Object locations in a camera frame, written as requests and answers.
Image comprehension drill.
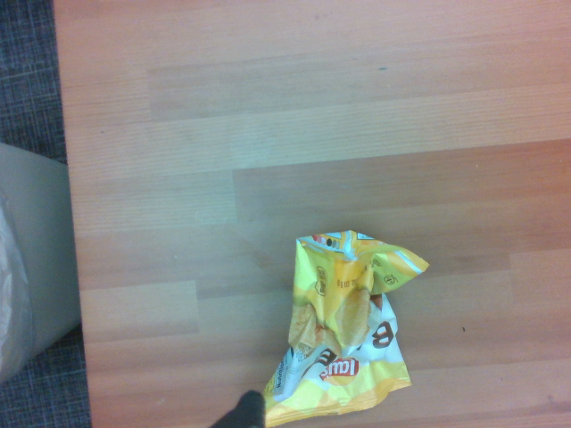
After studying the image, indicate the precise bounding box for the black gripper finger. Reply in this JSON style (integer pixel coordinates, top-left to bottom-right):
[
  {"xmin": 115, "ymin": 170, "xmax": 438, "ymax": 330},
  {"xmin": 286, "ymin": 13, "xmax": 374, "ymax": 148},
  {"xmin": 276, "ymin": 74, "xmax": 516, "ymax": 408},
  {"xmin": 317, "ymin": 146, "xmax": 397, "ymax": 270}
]
[{"xmin": 209, "ymin": 390, "xmax": 268, "ymax": 428}]

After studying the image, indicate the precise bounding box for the yellow Lay's chip bag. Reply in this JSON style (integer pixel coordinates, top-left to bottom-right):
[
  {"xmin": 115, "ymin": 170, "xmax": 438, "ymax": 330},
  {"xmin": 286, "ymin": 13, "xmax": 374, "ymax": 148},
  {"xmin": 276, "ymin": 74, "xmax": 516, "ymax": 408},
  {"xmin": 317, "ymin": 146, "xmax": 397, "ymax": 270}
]
[{"xmin": 262, "ymin": 229, "xmax": 430, "ymax": 428}]

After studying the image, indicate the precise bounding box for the beige plastic trash bin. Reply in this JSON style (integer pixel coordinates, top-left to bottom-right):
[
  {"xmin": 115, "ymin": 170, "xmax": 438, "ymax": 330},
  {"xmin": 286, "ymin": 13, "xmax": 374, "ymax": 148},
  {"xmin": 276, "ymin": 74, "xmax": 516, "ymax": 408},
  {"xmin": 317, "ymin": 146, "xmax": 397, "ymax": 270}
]
[{"xmin": 0, "ymin": 141, "xmax": 84, "ymax": 385}]

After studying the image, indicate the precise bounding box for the wooden coffee table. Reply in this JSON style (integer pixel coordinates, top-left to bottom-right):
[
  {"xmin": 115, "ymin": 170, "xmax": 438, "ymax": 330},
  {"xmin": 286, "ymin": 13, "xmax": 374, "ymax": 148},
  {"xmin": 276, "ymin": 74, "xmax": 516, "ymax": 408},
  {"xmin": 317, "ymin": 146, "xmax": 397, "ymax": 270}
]
[{"xmin": 52, "ymin": 0, "xmax": 571, "ymax": 428}]

